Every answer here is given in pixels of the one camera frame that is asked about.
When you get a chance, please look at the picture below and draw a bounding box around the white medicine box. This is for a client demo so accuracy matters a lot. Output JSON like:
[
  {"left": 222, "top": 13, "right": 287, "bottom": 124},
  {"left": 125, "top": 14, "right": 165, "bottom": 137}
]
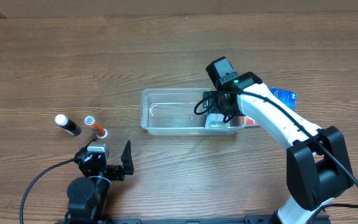
[{"left": 205, "top": 114, "right": 228, "bottom": 128}]

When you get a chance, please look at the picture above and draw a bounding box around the blue VapoDrops box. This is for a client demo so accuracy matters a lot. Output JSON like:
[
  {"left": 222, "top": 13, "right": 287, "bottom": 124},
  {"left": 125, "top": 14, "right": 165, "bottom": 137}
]
[{"left": 270, "top": 87, "right": 297, "bottom": 110}]

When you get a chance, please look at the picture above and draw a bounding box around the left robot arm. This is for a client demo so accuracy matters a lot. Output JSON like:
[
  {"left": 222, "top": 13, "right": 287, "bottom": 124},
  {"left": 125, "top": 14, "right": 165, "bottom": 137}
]
[{"left": 66, "top": 139, "right": 134, "bottom": 223}]

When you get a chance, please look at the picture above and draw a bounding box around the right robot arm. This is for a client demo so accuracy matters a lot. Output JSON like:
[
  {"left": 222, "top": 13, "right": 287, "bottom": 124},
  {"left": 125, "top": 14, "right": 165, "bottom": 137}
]
[{"left": 199, "top": 69, "right": 356, "bottom": 223}]

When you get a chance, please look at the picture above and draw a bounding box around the clear plastic container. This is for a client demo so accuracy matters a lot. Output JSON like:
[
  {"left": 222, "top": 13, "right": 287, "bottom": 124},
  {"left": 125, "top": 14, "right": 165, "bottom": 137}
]
[{"left": 140, "top": 88, "right": 246, "bottom": 136}]

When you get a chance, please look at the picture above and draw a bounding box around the orange vitamin tube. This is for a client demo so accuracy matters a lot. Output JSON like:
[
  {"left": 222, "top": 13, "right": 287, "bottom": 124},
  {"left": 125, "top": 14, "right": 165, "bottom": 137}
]
[{"left": 84, "top": 116, "right": 108, "bottom": 139}]

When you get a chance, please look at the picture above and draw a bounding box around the red Panadol box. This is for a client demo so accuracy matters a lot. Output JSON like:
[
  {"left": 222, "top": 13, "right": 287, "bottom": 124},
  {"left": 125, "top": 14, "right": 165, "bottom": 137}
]
[{"left": 245, "top": 116, "right": 260, "bottom": 128}]

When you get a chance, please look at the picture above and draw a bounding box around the dark bottle white cap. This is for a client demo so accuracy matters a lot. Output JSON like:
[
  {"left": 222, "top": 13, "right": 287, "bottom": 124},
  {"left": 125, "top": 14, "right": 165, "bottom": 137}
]
[{"left": 55, "top": 114, "right": 81, "bottom": 136}]

